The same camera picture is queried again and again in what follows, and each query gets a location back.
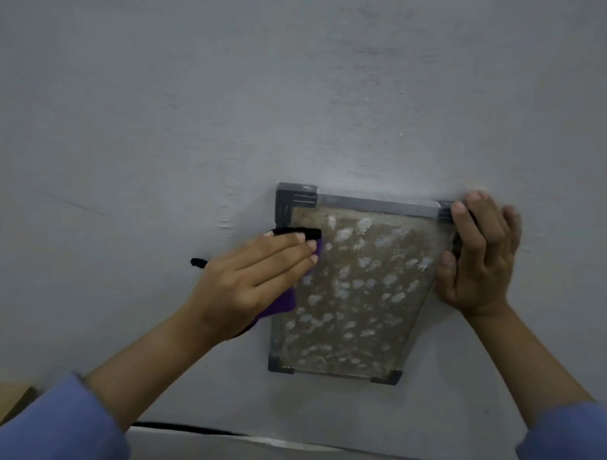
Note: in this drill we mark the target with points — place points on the person's left forearm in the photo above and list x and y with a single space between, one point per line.
113 380

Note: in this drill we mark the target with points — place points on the person's right forearm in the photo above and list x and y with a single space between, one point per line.
538 382

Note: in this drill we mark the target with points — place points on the person's left hand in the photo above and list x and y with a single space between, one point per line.
236 290

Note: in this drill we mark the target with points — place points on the person's right thumb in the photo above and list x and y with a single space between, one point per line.
445 272

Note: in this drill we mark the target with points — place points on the grey framed smeared glass panel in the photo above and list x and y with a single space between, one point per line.
361 289

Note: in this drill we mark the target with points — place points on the person's left little finger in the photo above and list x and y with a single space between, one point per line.
282 237

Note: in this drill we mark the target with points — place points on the person's right middle finger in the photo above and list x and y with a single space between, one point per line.
488 213

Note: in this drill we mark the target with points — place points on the person's right hand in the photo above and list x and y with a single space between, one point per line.
481 272

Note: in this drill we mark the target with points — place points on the purple cloth with black edge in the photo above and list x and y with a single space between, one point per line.
279 306

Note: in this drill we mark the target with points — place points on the person's left middle finger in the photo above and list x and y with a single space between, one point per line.
293 265

